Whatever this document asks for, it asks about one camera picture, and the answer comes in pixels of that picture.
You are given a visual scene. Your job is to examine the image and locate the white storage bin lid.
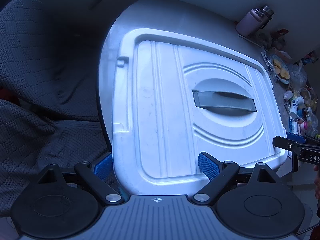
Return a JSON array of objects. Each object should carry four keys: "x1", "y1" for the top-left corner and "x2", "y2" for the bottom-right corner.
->
[{"x1": 112, "y1": 28, "x2": 288, "y2": 196}]

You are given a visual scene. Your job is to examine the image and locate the white bottle with blue label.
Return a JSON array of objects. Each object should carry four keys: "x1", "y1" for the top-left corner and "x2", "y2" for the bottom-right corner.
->
[{"x1": 289, "y1": 102, "x2": 298, "y2": 119}]

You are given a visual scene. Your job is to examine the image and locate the small white round bottle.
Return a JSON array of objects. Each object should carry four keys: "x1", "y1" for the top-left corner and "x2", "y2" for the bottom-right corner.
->
[{"x1": 283, "y1": 90, "x2": 293, "y2": 100}]

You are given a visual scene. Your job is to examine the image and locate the clear plastic bag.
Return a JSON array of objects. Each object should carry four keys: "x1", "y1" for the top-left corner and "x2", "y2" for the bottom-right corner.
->
[{"x1": 288, "y1": 61, "x2": 308, "y2": 90}]

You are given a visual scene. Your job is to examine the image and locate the grey quilted sofa cover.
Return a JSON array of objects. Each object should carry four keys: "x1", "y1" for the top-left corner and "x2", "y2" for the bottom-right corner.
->
[{"x1": 1, "y1": 0, "x2": 111, "y2": 217}]

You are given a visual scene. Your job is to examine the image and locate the plate of apple slices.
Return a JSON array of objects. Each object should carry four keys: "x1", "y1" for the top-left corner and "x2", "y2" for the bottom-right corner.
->
[{"x1": 270, "y1": 54, "x2": 290, "y2": 85}]

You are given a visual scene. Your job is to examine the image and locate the silver foil snack package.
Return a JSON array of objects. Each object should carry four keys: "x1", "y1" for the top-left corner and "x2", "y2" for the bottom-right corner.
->
[{"x1": 260, "y1": 47, "x2": 274, "y2": 74}]

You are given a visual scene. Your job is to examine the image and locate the dark red box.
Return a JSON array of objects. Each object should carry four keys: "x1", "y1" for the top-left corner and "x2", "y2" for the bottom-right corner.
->
[{"x1": 272, "y1": 29, "x2": 289, "y2": 50}]

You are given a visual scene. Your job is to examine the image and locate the pink water bottle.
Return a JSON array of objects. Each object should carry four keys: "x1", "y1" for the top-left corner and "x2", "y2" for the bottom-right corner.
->
[{"x1": 235, "y1": 8, "x2": 263, "y2": 36}]

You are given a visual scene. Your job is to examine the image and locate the steel thermos flask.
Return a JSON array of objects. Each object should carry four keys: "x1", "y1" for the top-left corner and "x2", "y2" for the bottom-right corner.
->
[{"x1": 260, "y1": 5, "x2": 274, "y2": 29}]

